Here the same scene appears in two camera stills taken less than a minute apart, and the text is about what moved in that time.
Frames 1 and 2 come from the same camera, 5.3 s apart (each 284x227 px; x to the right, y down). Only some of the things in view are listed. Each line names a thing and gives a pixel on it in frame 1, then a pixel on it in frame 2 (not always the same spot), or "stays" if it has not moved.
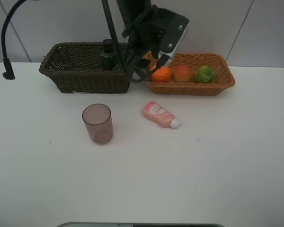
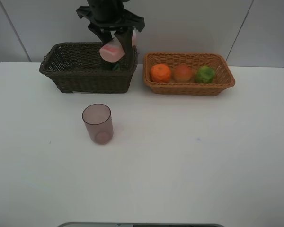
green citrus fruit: [205, 74] stays
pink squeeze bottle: [160, 114] to [113, 51]
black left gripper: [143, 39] to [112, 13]
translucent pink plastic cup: [98, 119] stays
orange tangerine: [163, 74] stays
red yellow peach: [182, 74] stays
